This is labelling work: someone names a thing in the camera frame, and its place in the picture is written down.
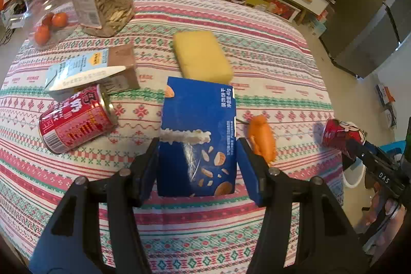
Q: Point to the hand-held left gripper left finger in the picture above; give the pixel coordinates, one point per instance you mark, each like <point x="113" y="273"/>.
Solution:
<point x="149" y="168"/>

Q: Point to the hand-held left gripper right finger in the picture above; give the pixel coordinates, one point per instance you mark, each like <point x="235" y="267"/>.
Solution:
<point x="252" y="174"/>

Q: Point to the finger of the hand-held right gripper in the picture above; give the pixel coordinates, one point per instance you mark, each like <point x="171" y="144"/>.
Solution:
<point x="379" y="169"/>

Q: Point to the white plastic bin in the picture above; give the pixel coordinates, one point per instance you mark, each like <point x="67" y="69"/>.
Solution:
<point x="353" y="177"/>

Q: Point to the orange carrot toy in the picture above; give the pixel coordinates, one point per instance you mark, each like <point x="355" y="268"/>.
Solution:
<point x="263" y="139"/>

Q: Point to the red cartoon drink can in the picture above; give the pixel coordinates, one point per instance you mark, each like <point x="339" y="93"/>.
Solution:
<point x="340" y="132"/>

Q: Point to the blue biscuit box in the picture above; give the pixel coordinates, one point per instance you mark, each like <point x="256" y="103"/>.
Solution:
<point x="199" y="110"/>

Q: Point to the light blue brown carton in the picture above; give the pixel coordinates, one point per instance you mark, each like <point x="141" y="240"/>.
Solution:
<point x="80" y="68"/>

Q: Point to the yellow sponge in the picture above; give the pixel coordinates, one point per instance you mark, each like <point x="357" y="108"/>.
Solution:
<point x="202" y="57"/>

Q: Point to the person's right hand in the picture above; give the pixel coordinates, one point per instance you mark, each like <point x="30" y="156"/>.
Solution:
<point x="377" y="207"/>

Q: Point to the printed floor box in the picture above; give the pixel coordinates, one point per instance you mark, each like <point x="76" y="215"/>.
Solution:
<point x="385" y="100"/>

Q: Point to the grey refrigerator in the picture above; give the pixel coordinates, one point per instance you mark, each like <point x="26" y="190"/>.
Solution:
<point x="362" y="36"/>

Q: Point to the cardboard boxes on floor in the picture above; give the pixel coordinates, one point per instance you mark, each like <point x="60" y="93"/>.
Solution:
<point x="318" y="25"/>

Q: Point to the red framed picture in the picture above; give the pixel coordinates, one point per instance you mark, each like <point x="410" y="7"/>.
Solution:
<point x="282" y="7"/>

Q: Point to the orange tangerine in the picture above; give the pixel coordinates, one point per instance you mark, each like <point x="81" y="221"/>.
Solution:
<point x="42" y="35"/>
<point x="47" y="18"/>
<point x="60" y="19"/>

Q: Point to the glass jar with wooden lid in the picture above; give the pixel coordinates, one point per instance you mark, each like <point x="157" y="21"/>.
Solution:
<point x="41" y="1"/>

